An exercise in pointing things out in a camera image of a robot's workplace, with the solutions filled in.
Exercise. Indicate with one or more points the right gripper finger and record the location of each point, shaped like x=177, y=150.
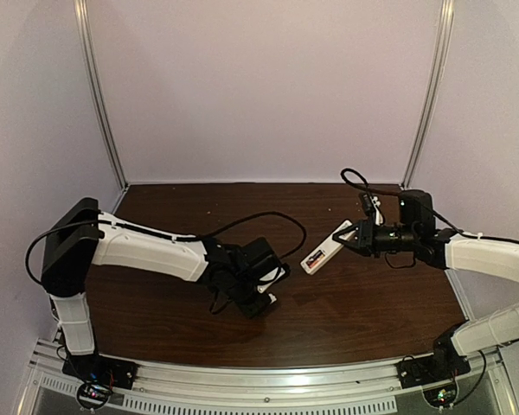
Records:
x=348, y=230
x=353, y=244

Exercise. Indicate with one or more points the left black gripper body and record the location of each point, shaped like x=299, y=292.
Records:
x=255, y=306

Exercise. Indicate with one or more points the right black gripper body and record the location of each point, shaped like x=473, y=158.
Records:
x=364, y=236

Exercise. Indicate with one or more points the white remote control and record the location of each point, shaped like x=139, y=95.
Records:
x=330, y=249

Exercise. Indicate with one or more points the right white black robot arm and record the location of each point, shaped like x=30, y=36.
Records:
x=445, y=249

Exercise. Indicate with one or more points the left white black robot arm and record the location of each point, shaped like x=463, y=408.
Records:
x=86, y=236

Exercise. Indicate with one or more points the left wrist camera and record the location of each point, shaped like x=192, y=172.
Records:
x=277, y=274

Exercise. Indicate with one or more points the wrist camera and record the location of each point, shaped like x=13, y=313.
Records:
x=277, y=274
x=371, y=208

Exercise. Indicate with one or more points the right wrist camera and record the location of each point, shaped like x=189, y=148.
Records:
x=371, y=208

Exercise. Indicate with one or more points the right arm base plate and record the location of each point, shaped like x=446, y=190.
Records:
x=425, y=370

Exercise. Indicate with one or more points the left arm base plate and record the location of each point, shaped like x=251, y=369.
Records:
x=104, y=370

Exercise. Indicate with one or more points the front aluminium rail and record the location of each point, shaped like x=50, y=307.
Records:
x=362, y=388

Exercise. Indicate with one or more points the right aluminium frame post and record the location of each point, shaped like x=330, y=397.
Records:
x=439, y=59

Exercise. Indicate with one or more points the aluminium frame post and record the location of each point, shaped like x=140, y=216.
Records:
x=98, y=99
x=439, y=59

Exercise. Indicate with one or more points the left aluminium frame post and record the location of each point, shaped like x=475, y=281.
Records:
x=98, y=99

